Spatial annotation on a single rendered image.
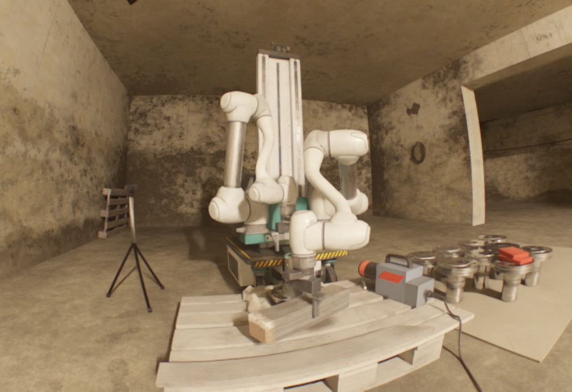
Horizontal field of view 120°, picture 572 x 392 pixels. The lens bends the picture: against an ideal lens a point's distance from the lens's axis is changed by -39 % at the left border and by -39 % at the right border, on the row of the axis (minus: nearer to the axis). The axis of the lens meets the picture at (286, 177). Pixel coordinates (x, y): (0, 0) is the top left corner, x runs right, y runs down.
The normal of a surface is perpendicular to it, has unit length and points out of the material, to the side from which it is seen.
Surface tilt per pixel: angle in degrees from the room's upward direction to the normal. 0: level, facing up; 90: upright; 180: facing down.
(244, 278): 90
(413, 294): 90
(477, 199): 90
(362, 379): 90
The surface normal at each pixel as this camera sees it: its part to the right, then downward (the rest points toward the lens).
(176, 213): 0.28, -0.06
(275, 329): 0.66, -0.06
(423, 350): 0.03, -0.05
